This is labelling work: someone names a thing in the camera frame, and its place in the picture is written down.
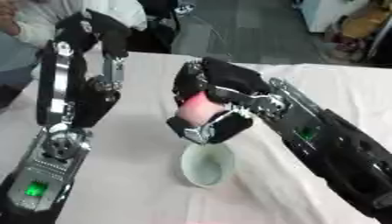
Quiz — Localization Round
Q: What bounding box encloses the pink round object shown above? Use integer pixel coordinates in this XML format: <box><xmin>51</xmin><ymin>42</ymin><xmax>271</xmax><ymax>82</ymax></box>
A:
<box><xmin>176</xmin><ymin>94</ymin><xmax>230</xmax><ymax>128</ymax></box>

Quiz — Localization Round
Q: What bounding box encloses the person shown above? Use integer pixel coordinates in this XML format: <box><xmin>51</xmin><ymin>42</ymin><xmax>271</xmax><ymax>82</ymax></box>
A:
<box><xmin>0</xmin><ymin>0</ymin><xmax>149</xmax><ymax>109</ymax></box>

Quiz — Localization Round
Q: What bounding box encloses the white cabinet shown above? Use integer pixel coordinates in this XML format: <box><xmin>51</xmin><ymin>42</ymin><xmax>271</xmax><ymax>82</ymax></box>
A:
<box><xmin>298</xmin><ymin>0</ymin><xmax>371</xmax><ymax>33</ymax></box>

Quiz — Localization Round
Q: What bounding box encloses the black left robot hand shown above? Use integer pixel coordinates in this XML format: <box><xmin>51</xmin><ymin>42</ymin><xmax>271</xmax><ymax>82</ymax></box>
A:
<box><xmin>35</xmin><ymin>9</ymin><xmax>135</xmax><ymax>130</ymax></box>

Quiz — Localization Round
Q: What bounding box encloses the brown and red bag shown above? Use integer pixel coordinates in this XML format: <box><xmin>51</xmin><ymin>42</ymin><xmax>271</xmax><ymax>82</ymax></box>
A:
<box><xmin>323</xmin><ymin>3</ymin><xmax>392</xmax><ymax>63</ymax></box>

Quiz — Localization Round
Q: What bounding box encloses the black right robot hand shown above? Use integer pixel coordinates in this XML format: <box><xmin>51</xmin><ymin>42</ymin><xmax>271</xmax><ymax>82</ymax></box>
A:
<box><xmin>165</xmin><ymin>56</ymin><xmax>288</xmax><ymax>145</ymax></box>

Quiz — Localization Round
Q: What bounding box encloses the pale green cup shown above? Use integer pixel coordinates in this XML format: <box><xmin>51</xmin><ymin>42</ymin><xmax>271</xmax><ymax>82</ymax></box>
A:
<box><xmin>178</xmin><ymin>142</ymin><xmax>239</xmax><ymax>188</ymax></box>

